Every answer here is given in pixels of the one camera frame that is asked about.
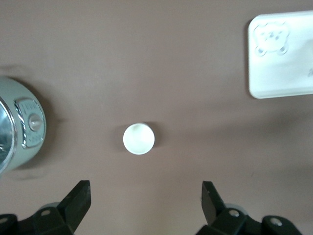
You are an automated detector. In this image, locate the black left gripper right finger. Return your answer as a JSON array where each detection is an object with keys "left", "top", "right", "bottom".
[{"left": 198, "top": 181, "right": 246, "bottom": 235}]

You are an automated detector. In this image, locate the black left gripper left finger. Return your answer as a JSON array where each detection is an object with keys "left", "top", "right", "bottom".
[{"left": 33, "top": 180, "right": 91, "bottom": 235}]

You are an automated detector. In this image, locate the white plastic cup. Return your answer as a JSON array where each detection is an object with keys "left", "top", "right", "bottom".
[{"left": 123, "top": 122, "right": 156, "bottom": 156}]

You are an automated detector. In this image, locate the grey-green electric cooking pot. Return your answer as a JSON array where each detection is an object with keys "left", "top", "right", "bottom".
[{"left": 0, "top": 75, "right": 47, "bottom": 176}]

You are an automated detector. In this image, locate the glass pot lid with knob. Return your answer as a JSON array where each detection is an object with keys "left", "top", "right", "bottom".
[{"left": 0, "top": 96, "right": 16, "bottom": 172}]

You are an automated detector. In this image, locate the cream tray with bear print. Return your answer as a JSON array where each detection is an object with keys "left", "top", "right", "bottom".
[{"left": 247, "top": 10, "right": 313, "bottom": 100}]

